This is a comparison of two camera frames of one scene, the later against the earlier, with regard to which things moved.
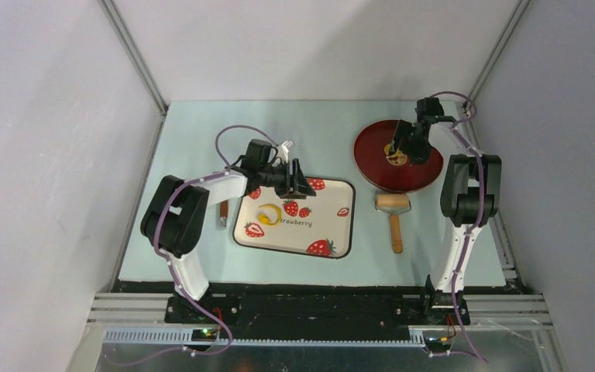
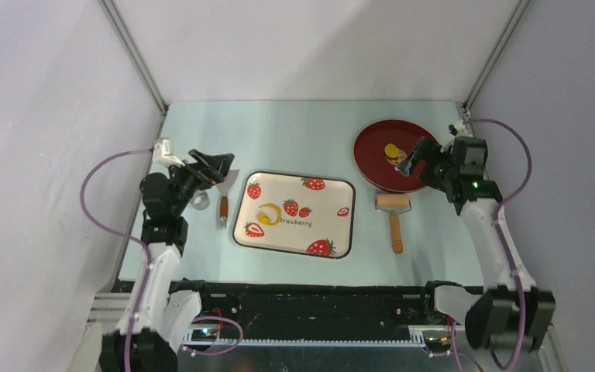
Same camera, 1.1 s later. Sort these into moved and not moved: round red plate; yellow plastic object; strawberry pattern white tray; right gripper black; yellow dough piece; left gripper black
Moved: right gripper black; left gripper black
Not moved: round red plate; strawberry pattern white tray; yellow plastic object; yellow dough piece
